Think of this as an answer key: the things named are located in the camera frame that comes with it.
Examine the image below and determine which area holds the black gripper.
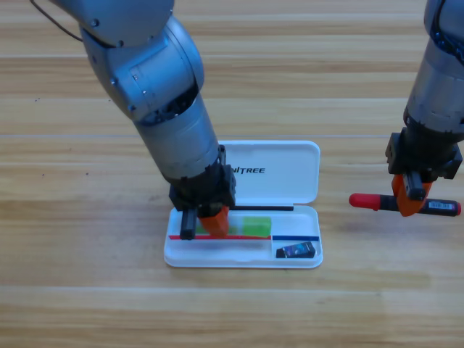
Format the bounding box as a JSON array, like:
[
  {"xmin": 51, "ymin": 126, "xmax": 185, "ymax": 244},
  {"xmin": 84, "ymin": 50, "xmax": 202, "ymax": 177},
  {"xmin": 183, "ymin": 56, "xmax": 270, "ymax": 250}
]
[
  {"xmin": 385, "ymin": 125, "xmax": 464, "ymax": 218},
  {"xmin": 168, "ymin": 144, "xmax": 239, "ymax": 241}
]

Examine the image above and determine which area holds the thin dark arm cable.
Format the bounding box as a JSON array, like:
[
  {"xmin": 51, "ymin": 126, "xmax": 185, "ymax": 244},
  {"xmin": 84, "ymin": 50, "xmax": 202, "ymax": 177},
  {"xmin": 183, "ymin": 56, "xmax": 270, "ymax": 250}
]
[{"xmin": 29, "ymin": 0, "xmax": 84, "ymax": 43}]

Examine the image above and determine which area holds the white Unitree pencil case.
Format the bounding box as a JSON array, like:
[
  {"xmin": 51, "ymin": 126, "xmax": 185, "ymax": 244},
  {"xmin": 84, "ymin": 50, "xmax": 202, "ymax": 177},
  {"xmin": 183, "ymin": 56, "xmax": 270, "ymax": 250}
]
[{"xmin": 163, "ymin": 140, "xmax": 323, "ymax": 269}]

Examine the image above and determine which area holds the black marker with red cap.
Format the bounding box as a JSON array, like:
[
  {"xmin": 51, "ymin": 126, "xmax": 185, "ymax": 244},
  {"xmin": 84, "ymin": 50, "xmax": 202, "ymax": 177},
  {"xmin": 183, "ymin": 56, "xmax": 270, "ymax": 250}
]
[{"xmin": 348, "ymin": 193, "xmax": 463, "ymax": 218}]

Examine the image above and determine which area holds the dark blue eraser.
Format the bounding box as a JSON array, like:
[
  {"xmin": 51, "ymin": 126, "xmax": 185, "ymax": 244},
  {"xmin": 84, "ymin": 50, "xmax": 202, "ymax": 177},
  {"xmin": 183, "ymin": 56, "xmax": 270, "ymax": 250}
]
[{"xmin": 275, "ymin": 241, "xmax": 317, "ymax": 260}]

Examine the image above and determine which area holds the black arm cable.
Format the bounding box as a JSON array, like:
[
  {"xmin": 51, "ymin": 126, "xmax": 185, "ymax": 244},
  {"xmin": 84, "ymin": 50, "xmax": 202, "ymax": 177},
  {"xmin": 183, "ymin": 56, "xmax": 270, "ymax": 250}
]
[{"xmin": 433, "ymin": 0, "xmax": 464, "ymax": 66}]

